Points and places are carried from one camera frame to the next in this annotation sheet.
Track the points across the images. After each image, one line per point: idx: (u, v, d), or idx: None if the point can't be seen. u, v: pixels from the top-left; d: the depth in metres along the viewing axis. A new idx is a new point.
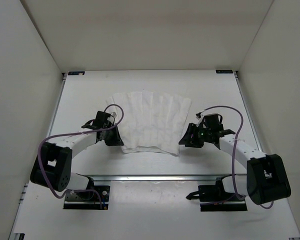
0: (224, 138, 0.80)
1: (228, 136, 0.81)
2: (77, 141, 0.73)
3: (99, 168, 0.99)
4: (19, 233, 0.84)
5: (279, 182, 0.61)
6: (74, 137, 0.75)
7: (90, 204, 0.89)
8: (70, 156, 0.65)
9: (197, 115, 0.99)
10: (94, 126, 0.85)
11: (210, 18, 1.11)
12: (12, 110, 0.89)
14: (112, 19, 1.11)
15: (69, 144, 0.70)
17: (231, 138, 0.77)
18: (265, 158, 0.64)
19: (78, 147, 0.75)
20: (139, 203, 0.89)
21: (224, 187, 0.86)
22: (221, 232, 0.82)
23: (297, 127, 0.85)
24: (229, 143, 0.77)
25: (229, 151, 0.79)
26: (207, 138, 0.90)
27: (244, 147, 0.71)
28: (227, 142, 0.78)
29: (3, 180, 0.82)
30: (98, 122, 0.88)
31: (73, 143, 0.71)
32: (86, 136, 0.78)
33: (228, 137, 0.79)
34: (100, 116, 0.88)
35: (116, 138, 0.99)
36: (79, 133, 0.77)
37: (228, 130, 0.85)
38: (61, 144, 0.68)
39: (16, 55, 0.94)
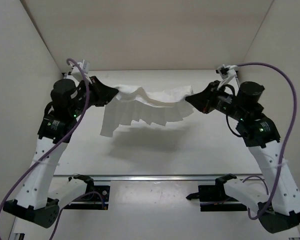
0: (263, 151, 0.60)
1: (269, 145, 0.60)
2: (40, 184, 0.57)
3: (99, 168, 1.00)
4: (19, 233, 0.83)
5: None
6: (35, 174, 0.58)
7: (90, 204, 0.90)
8: (37, 214, 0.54)
9: (219, 71, 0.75)
10: (54, 124, 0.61)
11: (210, 18, 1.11)
12: (12, 109, 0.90)
14: (112, 19, 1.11)
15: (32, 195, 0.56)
17: (274, 158, 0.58)
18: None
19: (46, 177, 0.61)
20: (139, 203, 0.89)
21: (225, 191, 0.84)
22: (221, 232, 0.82)
23: (297, 127, 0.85)
24: (269, 164, 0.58)
25: (260, 161, 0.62)
26: (233, 115, 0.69)
27: (285, 185, 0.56)
28: (266, 161, 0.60)
29: (3, 180, 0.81)
30: (61, 108, 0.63)
31: (36, 189, 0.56)
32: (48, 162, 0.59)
33: (269, 154, 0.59)
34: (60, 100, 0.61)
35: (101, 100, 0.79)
36: (37, 163, 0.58)
37: (267, 119, 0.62)
38: (25, 202, 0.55)
39: (16, 55, 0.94)
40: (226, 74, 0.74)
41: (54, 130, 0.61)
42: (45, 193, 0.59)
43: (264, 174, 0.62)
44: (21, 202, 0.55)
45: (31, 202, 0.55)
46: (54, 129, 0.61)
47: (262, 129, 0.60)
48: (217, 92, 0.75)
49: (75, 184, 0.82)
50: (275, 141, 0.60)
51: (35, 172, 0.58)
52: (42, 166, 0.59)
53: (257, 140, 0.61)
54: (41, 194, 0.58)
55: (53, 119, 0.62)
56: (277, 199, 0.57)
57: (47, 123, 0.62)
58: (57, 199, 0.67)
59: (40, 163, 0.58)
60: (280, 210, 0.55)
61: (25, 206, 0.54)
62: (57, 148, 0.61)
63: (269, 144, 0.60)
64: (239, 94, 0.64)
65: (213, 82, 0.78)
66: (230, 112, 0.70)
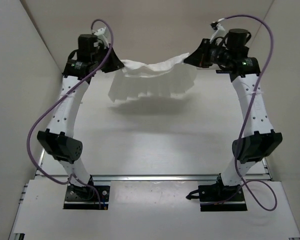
0: (242, 81, 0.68)
1: (249, 77, 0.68)
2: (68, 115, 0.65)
3: (98, 168, 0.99)
4: (19, 232, 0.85)
5: (266, 153, 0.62)
6: (64, 106, 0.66)
7: (90, 204, 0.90)
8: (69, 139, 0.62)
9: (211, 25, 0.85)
10: (78, 64, 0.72)
11: (210, 18, 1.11)
12: (12, 110, 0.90)
14: (112, 19, 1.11)
15: (62, 124, 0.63)
17: (250, 87, 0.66)
18: (268, 133, 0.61)
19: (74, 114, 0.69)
20: (139, 203, 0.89)
21: (223, 181, 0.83)
22: (221, 232, 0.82)
23: (297, 127, 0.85)
24: (245, 93, 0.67)
25: (240, 93, 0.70)
26: (222, 60, 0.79)
27: (255, 111, 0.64)
28: (243, 90, 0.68)
29: (3, 179, 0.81)
30: (84, 54, 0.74)
31: (65, 119, 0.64)
32: (73, 97, 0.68)
33: (247, 83, 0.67)
34: (84, 46, 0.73)
35: (114, 64, 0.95)
36: (66, 96, 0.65)
37: (253, 58, 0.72)
38: (55, 128, 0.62)
39: (16, 55, 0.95)
40: (217, 29, 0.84)
41: (77, 69, 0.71)
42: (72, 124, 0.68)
43: (242, 108, 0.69)
44: (53, 130, 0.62)
45: (62, 129, 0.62)
46: (77, 68, 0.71)
47: (245, 63, 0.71)
48: (210, 46, 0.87)
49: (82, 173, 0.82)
50: (254, 74, 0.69)
51: (65, 103, 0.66)
52: (69, 99, 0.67)
53: (240, 73, 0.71)
54: (69, 125, 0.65)
55: (76, 62, 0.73)
56: (248, 124, 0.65)
57: (71, 65, 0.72)
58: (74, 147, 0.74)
59: (68, 97, 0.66)
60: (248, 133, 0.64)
61: (57, 133, 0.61)
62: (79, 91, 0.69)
63: (249, 74, 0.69)
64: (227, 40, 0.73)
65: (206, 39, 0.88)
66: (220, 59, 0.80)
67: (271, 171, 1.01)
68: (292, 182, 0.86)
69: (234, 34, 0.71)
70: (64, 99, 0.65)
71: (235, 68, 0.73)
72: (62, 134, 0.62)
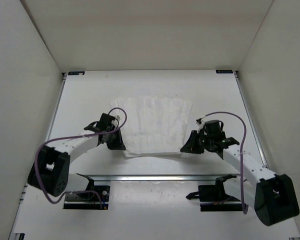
0: (228, 151, 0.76)
1: (232, 146, 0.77)
2: (76, 146, 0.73)
3: (98, 168, 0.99)
4: (19, 232, 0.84)
5: (289, 203, 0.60)
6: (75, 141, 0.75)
7: (90, 204, 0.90)
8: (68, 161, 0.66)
9: (197, 121, 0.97)
10: (97, 129, 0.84)
11: (210, 18, 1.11)
12: (12, 110, 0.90)
14: (112, 19, 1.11)
15: (69, 147, 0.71)
17: (236, 151, 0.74)
18: (274, 178, 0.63)
19: (77, 152, 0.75)
20: (139, 203, 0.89)
21: (225, 190, 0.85)
22: (222, 232, 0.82)
23: (297, 127, 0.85)
24: (234, 157, 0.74)
25: (233, 163, 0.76)
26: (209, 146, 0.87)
27: (251, 165, 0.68)
28: (232, 156, 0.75)
29: (3, 180, 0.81)
30: (102, 124, 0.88)
31: (72, 147, 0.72)
32: (88, 139, 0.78)
33: (232, 150, 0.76)
34: (104, 118, 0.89)
35: (118, 142, 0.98)
36: (81, 136, 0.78)
37: (231, 138, 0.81)
38: (60, 148, 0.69)
39: (16, 56, 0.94)
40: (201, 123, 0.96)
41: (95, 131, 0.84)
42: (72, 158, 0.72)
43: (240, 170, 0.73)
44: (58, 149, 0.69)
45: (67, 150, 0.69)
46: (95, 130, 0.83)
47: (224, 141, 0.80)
48: (197, 136, 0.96)
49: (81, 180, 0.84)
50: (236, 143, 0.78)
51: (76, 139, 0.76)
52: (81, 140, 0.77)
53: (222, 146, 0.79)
54: (72, 153, 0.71)
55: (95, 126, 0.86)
56: (251, 178, 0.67)
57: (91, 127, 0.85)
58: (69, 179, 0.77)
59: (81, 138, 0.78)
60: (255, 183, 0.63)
61: (61, 151, 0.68)
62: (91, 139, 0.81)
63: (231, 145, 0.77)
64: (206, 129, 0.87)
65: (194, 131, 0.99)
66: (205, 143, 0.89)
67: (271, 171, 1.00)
68: (293, 182, 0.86)
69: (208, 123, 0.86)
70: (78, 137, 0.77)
71: (217, 147, 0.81)
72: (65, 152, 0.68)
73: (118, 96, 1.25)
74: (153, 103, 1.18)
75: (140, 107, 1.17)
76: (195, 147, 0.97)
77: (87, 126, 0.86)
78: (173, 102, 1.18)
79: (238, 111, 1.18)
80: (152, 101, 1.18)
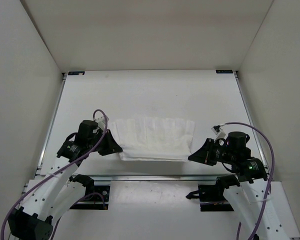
0: (252, 188, 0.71)
1: (257, 183, 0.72)
2: (47, 196, 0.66)
3: (99, 168, 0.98)
4: None
5: None
6: (45, 187, 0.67)
7: (90, 204, 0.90)
8: (39, 223, 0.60)
9: (215, 128, 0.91)
10: (74, 149, 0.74)
11: (210, 18, 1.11)
12: (12, 110, 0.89)
14: (112, 19, 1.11)
15: (39, 204, 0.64)
17: (260, 193, 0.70)
18: None
19: (54, 194, 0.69)
20: (139, 203, 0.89)
21: (224, 195, 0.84)
22: (221, 232, 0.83)
23: (297, 128, 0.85)
24: (255, 199, 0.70)
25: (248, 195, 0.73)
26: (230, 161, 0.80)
27: (269, 220, 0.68)
28: (252, 195, 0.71)
29: (3, 180, 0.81)
30: (81, 139, 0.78)
31: (42, 200, 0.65)
32: (60, 177, 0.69)
33: (257, 190, 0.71)
34: (82, 132, 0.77)
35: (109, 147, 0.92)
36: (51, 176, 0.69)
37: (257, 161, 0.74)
38: (29, 208, 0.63)
39: (16, 56, 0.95)
40: (219, 130, 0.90)
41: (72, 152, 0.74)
42: (47, 208, 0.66)
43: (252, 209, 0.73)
44: (27, 209, 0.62)
45: (36, 210, 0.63)
46: (72, 151, 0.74)
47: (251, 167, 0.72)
48: (214, 145, 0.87)
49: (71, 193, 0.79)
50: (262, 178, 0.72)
51: (47, 183, 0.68)
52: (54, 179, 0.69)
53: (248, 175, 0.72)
54: (45, 205, 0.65)
55: (72, 144, 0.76)
56: (262, 230, 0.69)
57: (67, 146, 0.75)
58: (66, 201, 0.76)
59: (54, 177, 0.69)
60: None
61: (29, 212, 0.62)
62: (69, 167, 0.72)
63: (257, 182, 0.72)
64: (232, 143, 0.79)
65: (210, 138, 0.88)
66: (226, 157, 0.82)
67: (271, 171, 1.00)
68: (292, 182, 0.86)
69: (234, 138, 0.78)
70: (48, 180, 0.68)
71: (241, 170, 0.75)
72: (35, 215, 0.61)
73: (117, 96, 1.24)
74: (154, 126, 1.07)
75: (140, 132, 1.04)
76: (210, 158, 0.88)
77: (63, 146, 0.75)
78: (175, 122, 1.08)
79: (238, 111, 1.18)
80: (153, 123, 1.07)
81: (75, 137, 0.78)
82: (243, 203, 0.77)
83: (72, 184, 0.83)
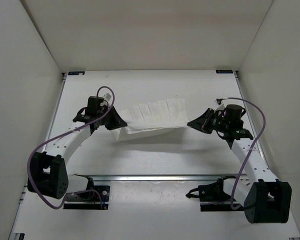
0: (238, 143, 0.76)
1: (244, 140, 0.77)
2: (68, 145, 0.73)
3: (97, 168, 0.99)
4: (19, 232, 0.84)
5: (280, 210, 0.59)
6: (66, 138, 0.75)
7: (90, 204, 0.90)
8: (63, 163, 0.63)
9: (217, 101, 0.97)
10: (86, 117, 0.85)
11: (210, 18, 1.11)
12: (12, 110, 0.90)
14: (111, 19, 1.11)
15: (61, 149, 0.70)
17: (246, 146, 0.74)
18: (273, 182, 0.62)
19: (72, 148, 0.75)
20: (139, 203, 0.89)
21: (224, 188, 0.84)
22: (221, 232, 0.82)
23: (297, 127, 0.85)
24: (242, 150, 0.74)
25: (238, 155, 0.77)
26: (222, 128, 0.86)
27: (255, 164, 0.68)
28: (240, 149, 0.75)
29: (3, 180, 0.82)
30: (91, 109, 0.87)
31: (64, 147, 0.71)
32: (78, 133, 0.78)
33: (243, 144, 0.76)
34: (92, 104, 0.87)
35: (115, 120, 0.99)
36: (71, 131, 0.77)
37: (246, 131, 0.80)
38: (53, 152, 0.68)
39: (16, 56, 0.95)
40: (220, 104, 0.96)
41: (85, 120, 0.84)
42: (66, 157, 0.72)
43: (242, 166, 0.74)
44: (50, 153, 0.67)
45: (60, 152, 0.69)
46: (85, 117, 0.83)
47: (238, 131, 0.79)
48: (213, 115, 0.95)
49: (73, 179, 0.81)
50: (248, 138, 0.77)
51: (67, 136, 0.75)
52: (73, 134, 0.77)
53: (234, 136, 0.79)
54: (66, 153, 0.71)
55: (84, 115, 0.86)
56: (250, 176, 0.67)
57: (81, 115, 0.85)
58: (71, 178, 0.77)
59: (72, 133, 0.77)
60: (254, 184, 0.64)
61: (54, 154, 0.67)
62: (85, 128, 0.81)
63: (244, 138, 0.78)
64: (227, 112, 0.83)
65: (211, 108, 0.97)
66: (220, 126, 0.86)
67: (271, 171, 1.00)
68: (293, 182, 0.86)
69: (231, 109, 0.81)
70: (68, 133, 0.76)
71: (230, 134, 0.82)
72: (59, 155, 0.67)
73: (117, 96, 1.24)
74: (149, 110, 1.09)
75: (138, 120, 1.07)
76: (206, 126, 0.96)
77: (77, 115, 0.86)
78: (168, 102, 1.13)
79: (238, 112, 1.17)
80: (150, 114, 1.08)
81: (86, 108, 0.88)
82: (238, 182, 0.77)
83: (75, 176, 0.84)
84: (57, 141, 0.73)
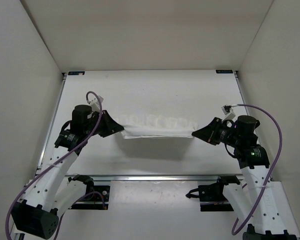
0: (252, 173, 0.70)
1: (258, 169, 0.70)
2: (50, 187, 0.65)
3: (97, 168, 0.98)
4: (19, 232, 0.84)
5: None
6: (47, 177, 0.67)
7: (90, 204, 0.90)
8: (45, 213, 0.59)
9: (224, 108, 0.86)
10: (70, 137, 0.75)
11: (209, 18, 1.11)
12: (12, 110, 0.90)
14: (112, 19, 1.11)
15: (41, 195, 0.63)
17: (259, 180, 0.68)
18: (281, 234, 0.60)
19: (57, 185, 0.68)
20: (139, 203, 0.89)
21: (224, 193, 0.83)
22: (221, 232, 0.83)
23: (296, 127, 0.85)
24: (254, 184, 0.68)
25: (248, 183, 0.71)
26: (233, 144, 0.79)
27: (266, 207, 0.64)
28: (252, 181, 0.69)
29: (3, 180, 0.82)
30: (76, 126, 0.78)
31: (45, 191, 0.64)
32: (60, 167, 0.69)
33: (257, 175, 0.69)
34: (76, 120, 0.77)
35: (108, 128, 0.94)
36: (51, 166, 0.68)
37: (261, 153, 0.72)
38: (33, 201, 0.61)
39: (16, 56, 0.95)
40: (229, 111, 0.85)
41: (69, 141, 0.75)
42: (51, 198, 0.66)
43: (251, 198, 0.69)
44: (30, 201, 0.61)
45: (40, 201, 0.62)
46: (69, 140, 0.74)
47: (253, 153, 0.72)
48: (221, 125, 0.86)
49: (73, 188, 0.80)
50: (264, 166, 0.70)
51: (47, 175, 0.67)
52: (55, 169, 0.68)
53: (248, 162, 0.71)
54: (49, 197, 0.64)
55: (69, 134, 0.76)
56: (258, 219, 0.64)
57: (64, 136, 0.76)
58: (70, 196, 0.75)
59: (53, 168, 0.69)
60: (259, 231, 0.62)
61: (33, 205, 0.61)
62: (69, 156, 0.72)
63: (258, 167, 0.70)
64: (240, 128, 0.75)
65: (218, 118, 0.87)
66: (231, 141, 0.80)
67: (271, 171, 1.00)
68: (292, 182, 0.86)
69: (244, 126, 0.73)
70: (49, 170, 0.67)
71: (242, 155, 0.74)
72: (39, 206, 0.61)
73: (117, 96, 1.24)
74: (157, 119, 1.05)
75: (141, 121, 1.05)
76: (214, 138, 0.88)
77: (61, 134, 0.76)
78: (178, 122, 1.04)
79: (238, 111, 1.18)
80: (155, 120, 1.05)
81: (71, 125, 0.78)
82: (241, 197, 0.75)
83: (73, 182, 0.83)
84: (38, 182, 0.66)
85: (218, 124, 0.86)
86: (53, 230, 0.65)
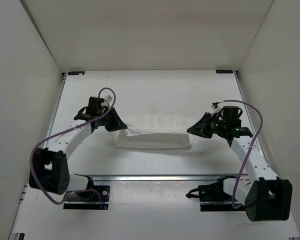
0: (238, 140, 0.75)
1: (243, 138, 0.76)
2: (70, 141, 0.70)
3: (98, 167, 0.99)
4: (19, 233, 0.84)
5: (282, 208, 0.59)
6: (67, 135, 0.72)
7: (90, 204, 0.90)
8: (65, 158, 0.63)
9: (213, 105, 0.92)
10: (87, 116, 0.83)
11: (209, 18, 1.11)
12: (12, 110, 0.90)
14: (111, 19, 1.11)
15: (62, 145, 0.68)
17: (246, 143, 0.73)
18: (274, 180, 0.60)
19: (73, 145, 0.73)
20: (139, 203, 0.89)
21: (224, 188, 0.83)
22: (221, 232, 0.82)
23: (296, 127, 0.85)
24: (242, 148, 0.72)
25: (239, 155, 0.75)
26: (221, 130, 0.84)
27: (256, 161, 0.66)
28: (240, 147, 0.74)
29: (3, 180, 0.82)
30: (92, 110, 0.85)
31: (66, 143, 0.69)
32: (79, 130, 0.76)
33: (243, 141, 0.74)
34: (93, 104, 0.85)
35: (115, 122, 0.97)
36: (72, 128, 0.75)
37: (245, 129, 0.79)
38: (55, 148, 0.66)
39: (16, 55, 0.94)
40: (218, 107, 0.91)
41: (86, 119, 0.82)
42: (68, 153, 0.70)
43: None
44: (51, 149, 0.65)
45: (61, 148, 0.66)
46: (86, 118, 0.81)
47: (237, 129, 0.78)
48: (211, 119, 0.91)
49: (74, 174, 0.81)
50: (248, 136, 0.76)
51: (69, 133, 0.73)
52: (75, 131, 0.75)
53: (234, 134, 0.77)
54: (67, 150, 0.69)
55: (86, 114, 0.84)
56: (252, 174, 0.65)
57: (82, 114, 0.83)
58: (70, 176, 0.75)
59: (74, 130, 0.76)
60: None
61: (55, 151, 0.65)
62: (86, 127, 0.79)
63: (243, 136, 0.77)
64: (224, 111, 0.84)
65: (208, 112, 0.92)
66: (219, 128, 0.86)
67: None
68: (292, 182, 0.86)
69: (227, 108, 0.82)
70: (70, 130, 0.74)
71: (229, 133, 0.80)
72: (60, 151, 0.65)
73: (117, 96, 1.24)
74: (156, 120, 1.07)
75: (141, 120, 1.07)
76: (205, 130, 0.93)
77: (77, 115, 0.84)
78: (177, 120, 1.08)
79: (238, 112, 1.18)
80: (154, 119, 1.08)
81: (87, 108, 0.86)
82: None
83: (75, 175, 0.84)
84: (59, 138, 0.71)
85: (208, 117, 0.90)
86: (63, 189, 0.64)
